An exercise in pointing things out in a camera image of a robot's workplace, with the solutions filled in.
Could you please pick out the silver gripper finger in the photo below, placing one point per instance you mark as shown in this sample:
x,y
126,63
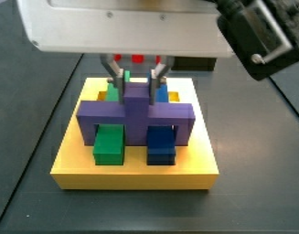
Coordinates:
x,y
158,75
117,73

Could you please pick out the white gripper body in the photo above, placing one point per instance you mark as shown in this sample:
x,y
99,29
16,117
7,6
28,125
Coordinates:
x,y
149,27

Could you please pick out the purple three-legged block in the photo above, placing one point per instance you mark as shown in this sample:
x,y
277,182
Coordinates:
x,y
137,115

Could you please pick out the yellow slotted board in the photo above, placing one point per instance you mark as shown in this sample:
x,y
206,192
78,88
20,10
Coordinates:
x,y
194,172

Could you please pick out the red three-legged block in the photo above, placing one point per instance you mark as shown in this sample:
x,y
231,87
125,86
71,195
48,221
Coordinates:
x,y
137,58

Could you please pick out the blue bar block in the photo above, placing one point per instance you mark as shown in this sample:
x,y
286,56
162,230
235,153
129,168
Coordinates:
x,y
161,137

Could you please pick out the green bar block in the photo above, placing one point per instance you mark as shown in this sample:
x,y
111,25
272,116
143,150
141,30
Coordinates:
x,y
109,144

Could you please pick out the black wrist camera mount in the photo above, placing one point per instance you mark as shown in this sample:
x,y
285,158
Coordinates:
x,y
261,29

